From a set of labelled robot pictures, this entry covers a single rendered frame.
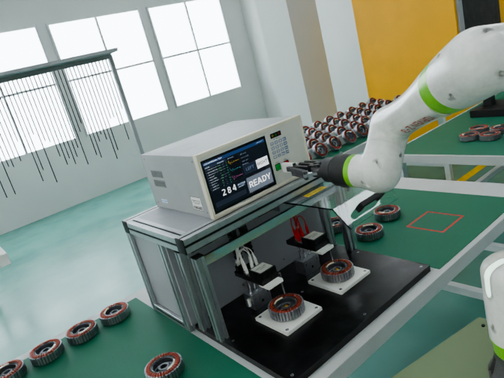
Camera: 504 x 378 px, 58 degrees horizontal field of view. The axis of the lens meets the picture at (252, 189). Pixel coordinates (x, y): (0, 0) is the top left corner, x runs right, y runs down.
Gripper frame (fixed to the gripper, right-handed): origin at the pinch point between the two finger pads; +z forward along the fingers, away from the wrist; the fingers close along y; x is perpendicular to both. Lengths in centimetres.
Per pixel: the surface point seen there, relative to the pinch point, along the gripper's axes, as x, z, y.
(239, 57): 35, 633, 478
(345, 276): -37.9, -12.4, 1.7
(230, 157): 9.1, 5.8, -17.3
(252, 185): -2.0, 5.7, -12.1
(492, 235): -46, -33, 58
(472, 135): -40, 25, 163
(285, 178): -4.7, 5.8, 1.9
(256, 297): -37.2, 4.9, -22.5
